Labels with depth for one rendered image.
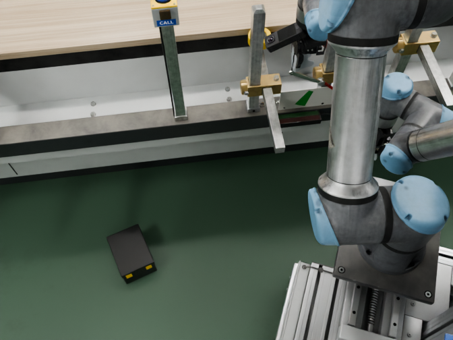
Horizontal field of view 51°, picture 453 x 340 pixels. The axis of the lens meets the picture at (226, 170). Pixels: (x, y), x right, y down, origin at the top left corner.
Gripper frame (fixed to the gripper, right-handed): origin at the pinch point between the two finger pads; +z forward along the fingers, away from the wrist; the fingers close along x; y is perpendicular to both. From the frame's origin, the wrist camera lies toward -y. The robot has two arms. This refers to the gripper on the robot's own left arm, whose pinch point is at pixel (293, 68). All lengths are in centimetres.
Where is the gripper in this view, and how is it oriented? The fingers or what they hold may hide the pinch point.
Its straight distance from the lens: 151.3
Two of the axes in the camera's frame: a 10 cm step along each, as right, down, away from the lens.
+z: 0.1, 5.0, 8.6
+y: 9.9, -1.2, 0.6
